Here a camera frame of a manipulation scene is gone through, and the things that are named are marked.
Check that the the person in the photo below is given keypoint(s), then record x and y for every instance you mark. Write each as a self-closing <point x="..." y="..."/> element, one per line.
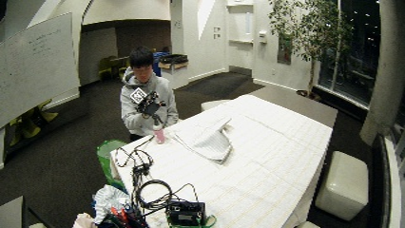
<point x="145" y="104"/>

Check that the white marker cube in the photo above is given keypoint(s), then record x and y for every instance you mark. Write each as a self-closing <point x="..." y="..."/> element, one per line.
<point x="137" y="95"/>

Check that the pink bottle with white cap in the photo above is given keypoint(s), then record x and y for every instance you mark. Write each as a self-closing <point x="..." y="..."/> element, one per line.
<point x="158" y="134"/>

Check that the blue bin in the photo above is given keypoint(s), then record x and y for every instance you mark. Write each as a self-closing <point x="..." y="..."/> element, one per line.
<point x="158" y="63"/>

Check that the yellow-green chair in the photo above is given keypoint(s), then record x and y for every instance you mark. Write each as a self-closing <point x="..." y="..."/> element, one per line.
<point x="110" y="66"/>

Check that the white dish rack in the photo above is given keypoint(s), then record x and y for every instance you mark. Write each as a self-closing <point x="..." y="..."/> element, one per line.
<point x="213" y="141"/>

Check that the green bag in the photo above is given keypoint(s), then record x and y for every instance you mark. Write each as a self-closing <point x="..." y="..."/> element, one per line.
<point x="106" y="158"/>

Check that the yellow chair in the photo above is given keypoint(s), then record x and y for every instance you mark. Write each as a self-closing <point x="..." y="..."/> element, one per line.
<point x="30" y="122"/>

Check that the white tablecloth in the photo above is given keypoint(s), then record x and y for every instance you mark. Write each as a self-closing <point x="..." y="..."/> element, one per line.
<point x="244" y="164"/>

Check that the whiteboard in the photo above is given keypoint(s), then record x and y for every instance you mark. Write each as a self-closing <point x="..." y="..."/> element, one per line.
<point x="36" y="66"/>

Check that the crumpled white cloth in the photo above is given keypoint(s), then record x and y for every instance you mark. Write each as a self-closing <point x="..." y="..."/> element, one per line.
<point x="109" y="201"/>

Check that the black electronic box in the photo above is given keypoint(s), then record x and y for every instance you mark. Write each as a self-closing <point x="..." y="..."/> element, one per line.
<point x="185" y="212"/>

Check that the indoor tree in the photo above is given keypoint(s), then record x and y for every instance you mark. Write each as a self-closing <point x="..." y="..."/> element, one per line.
<point x="309" y="34"/>

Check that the white cube ottoman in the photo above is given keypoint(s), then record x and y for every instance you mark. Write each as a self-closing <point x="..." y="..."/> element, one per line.
<point x="343" y="186"/>

